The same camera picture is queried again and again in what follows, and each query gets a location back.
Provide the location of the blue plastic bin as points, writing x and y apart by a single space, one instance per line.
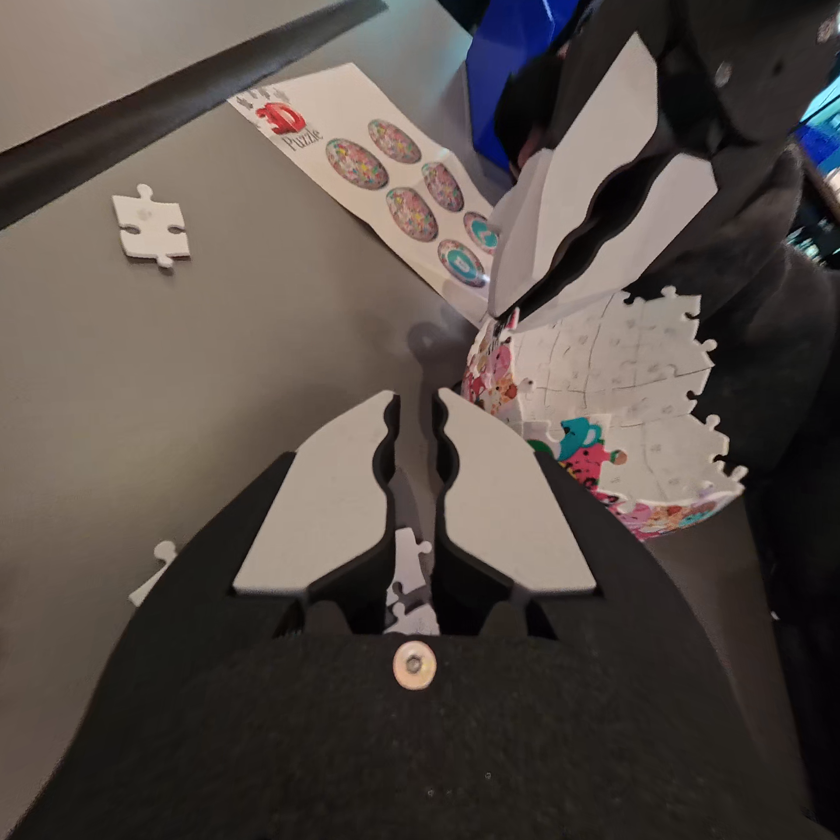
505 65

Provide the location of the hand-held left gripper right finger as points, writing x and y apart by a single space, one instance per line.
505 518

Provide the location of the white puzzle piece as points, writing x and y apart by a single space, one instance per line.
410 571
154 577
149 226

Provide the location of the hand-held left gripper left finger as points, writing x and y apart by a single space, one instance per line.
321 512

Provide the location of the person's right forearm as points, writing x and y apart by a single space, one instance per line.
787 394

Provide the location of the puzzle instruction sheet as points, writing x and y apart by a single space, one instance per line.
367 151

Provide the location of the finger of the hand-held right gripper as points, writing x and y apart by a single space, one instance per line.
531 223
643 229

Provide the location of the black table divider strip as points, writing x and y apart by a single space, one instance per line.
164 111

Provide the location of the colourful puzzle ball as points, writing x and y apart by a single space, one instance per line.
656 394

